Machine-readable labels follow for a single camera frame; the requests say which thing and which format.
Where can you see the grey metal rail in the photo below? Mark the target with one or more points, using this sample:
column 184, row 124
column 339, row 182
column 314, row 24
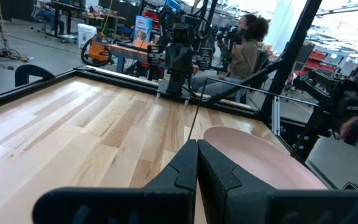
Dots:
column 259, row 91

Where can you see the orange shop vacuum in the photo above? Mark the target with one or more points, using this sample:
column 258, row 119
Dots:
column 99, row 53

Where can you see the white bin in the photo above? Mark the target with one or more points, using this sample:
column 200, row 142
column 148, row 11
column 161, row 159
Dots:
column 86, row 34

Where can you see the black desk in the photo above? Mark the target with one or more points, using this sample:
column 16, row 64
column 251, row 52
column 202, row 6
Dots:
column 62, row 6

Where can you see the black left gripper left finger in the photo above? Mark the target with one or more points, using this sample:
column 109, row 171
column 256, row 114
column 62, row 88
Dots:
column 166, row 199

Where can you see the blue printed box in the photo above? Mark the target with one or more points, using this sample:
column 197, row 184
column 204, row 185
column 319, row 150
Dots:
column 142, row 29

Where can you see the wooden workbench with blue legs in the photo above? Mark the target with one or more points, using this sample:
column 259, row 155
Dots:
column 126, row 51

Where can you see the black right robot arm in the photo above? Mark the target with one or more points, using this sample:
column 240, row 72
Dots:
column 176, row 84

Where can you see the person seated behind table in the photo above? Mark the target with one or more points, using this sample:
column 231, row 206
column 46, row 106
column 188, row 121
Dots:
column 244, row 59

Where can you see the black table frame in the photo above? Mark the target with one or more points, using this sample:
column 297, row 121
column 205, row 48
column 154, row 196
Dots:
column 5, row 99

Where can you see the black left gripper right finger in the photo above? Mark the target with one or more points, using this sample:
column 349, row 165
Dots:
column 244, row 202

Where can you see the pink plate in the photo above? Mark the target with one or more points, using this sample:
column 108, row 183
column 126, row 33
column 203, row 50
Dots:
column 259, row 158

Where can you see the silver aluminium bracket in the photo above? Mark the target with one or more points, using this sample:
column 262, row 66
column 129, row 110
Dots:
column 275, row 115

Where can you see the black frame post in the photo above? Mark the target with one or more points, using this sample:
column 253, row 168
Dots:
column 291, row 53

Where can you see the black chair back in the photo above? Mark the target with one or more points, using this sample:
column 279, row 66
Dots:
column 30, row 70

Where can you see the red shelf unit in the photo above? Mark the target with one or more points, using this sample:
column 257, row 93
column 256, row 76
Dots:
column 317, row 63

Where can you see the black equipment stand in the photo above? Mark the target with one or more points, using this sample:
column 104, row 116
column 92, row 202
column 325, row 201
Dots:
column 337, row 102

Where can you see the wooden work table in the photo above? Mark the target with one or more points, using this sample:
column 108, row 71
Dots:
column 113, row 17

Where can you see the person at distant desk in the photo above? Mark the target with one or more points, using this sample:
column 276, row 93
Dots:
column 50, row 15

